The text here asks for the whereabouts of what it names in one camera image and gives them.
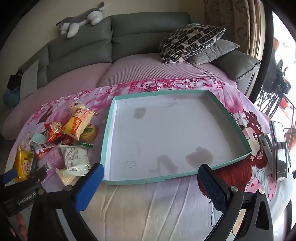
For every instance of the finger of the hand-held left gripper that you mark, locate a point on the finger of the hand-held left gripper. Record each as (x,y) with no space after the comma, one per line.
(9,176)

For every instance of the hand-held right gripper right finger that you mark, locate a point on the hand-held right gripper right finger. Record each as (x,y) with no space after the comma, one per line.
(211,190)

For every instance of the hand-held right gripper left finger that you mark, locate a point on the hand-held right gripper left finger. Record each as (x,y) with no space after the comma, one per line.
(89,185)

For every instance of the pale yellow snack packet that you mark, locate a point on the pale yellow snack packet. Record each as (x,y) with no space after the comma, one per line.
(66,178)

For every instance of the green snack packet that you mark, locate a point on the green snack packet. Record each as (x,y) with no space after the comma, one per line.
(34,163)

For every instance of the pink snack packet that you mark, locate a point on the pink snack packet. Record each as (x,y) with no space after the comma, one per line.
(54,160)

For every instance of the pale teal snack packet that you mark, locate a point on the pale teal snack packet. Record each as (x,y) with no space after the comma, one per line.
(38,139)

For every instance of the small red candy packet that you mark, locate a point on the small red candy packet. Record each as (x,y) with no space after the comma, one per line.
(68,140)

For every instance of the round biscuit clear packet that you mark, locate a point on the round biscuit clear packet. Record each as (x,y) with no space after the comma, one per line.
(89,135)

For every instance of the orange yellow cracker packet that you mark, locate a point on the orange yellow cracker packet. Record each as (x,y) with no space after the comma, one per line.
(77,126)

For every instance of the large red snack packet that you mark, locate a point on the large red snack packet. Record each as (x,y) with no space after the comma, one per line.
(54,134)

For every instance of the teal cardboard box lid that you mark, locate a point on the teal cardboard box lid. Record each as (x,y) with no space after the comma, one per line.
(166,129)

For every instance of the clear bun packet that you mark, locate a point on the clear bun packet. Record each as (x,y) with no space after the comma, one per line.
(78,109)

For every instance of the pink printed cartoon blanket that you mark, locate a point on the pink printed cartoon blanket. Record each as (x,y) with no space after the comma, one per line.
(150,208)

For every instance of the grey device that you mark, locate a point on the grey device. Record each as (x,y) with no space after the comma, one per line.
(266,146)

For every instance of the blue cloth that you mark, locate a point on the blue cloth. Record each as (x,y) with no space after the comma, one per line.
(11,97)

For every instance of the black phone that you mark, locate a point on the black phone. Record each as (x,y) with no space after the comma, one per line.
(281,143)

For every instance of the dark cloth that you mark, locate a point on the dark cloth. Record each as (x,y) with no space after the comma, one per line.
(13,81)

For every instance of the black metal railing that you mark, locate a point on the black metal railing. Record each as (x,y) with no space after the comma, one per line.
(266,97)

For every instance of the pink ribbed sofa cover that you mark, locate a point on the pink ribbed sofa cover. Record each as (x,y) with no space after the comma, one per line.
(138,67)

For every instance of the plain grey pillow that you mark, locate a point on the plain grey pillow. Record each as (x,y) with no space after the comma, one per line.
(215,52)

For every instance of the black and white patterned pillow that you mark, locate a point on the black and white patterned pillow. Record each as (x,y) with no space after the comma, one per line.
(189,41)

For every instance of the grey sofa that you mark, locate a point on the grey sofa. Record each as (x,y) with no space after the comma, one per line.
(138,30)

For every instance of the grey husky plush toy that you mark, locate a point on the grey husky plush toy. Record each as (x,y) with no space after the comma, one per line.
(76,22)

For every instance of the beige patterned curtain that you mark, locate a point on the beige patterned curtain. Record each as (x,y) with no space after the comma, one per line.
(231,16)

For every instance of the black door frame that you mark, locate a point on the black door frame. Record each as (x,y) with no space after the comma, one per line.
(268,46)

